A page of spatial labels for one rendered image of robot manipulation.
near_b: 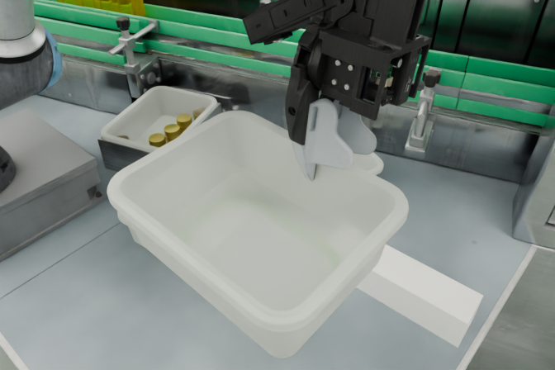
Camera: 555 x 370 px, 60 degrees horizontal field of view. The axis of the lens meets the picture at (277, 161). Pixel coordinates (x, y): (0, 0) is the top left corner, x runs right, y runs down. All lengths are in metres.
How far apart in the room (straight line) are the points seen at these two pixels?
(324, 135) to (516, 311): 0.78
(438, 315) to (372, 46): 0.49
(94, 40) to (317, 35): 0.87
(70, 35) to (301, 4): 0.90
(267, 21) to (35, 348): 0.60
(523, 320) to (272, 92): 0.71
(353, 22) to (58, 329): 0.64
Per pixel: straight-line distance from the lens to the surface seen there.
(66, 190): 0.96
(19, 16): 0.85
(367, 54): 0.36
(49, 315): 0.86
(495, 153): 1.06
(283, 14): 0.42
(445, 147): 1.06
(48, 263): 0.94
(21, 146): 1.04
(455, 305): 0.77
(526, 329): 1.17
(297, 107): 0.39
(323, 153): 0.42
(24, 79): 0.91
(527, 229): 0.96
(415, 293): 0.76
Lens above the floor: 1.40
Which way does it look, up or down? 38 degrees down
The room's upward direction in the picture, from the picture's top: straight up
